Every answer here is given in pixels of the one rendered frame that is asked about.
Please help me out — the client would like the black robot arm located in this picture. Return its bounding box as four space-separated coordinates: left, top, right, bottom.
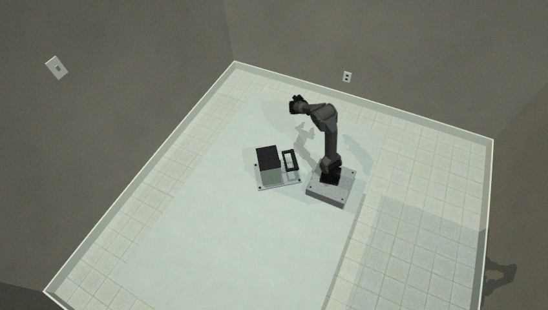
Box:
289 101 342 186

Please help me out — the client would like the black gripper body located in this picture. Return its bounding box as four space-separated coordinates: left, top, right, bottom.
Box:
292 95 308 104

